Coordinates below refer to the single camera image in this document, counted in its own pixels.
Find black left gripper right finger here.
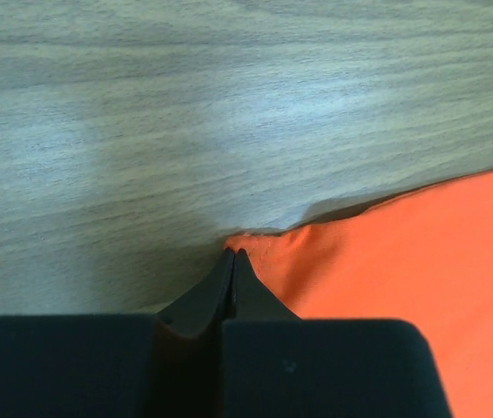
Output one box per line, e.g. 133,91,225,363
232,249,300,321

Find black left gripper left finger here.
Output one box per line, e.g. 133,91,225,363
156,249,234,347

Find orange t shirt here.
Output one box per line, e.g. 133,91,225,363
226,171,493,417

